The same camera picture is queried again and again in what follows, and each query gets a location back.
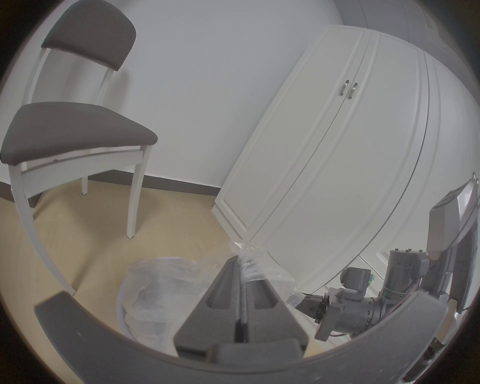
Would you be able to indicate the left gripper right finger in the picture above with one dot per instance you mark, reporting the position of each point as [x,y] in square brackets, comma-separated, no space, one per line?
[273,318]

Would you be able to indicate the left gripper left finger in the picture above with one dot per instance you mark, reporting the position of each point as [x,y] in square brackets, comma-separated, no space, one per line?
[213,315]

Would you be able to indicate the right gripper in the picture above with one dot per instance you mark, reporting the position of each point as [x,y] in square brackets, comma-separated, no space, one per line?
[352,315]

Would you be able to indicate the clear plastic bag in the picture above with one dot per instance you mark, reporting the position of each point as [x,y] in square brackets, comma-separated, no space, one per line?
[165,285]

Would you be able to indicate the white trash bin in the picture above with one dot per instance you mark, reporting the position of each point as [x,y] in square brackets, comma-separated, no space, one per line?
[122,311]

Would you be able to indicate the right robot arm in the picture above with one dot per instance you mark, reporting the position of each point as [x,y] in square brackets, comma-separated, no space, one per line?
[405,270]

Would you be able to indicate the white wardrobe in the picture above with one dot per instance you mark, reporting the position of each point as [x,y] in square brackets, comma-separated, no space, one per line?
[330,150]

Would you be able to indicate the white chair with grey seat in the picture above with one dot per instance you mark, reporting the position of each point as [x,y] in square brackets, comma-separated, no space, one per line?
[67,127]

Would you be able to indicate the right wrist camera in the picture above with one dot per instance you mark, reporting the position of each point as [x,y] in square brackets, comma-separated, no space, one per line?
[356,279]

